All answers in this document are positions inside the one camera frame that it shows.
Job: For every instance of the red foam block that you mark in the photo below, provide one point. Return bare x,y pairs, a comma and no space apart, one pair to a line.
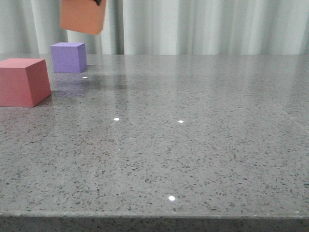
24,82

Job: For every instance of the orange foam cube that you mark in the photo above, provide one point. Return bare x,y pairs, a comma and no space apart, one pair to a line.
82,16

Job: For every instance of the purple foam cube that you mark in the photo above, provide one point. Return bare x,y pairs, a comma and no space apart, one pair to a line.
68,57

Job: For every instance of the pale green curtain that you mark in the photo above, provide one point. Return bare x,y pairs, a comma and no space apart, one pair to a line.
164,27

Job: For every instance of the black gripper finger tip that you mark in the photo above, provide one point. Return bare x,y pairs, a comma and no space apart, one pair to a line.
98,2

